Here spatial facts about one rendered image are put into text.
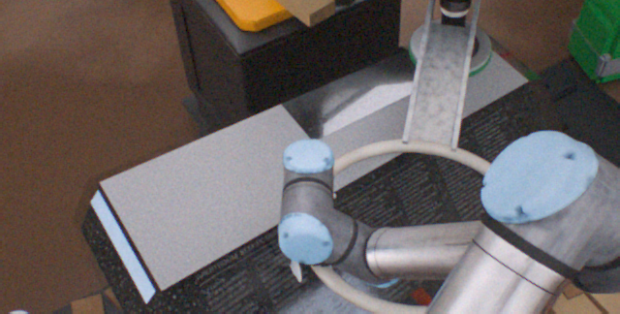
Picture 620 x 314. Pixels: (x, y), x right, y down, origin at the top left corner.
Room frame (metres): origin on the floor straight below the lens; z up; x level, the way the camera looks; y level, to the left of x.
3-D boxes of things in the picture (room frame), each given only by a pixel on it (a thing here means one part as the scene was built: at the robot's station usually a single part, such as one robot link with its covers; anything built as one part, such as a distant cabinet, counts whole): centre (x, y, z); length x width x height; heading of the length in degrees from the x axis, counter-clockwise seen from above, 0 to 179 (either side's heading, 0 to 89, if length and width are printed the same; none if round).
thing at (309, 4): (1.96, -0.01, 0.81); 0.20 x 0.10 x 0.05; 36
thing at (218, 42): (2.21, 0.06, 0.37); 0.66 x 0.66 x 0.74; 28
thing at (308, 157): (0.93, 0.00, 1.22); 0.10 x 0.09 x 0.12; 175
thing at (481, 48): (1.61, -0.40, 0.89); 0.21 x 0.21 x 0.01
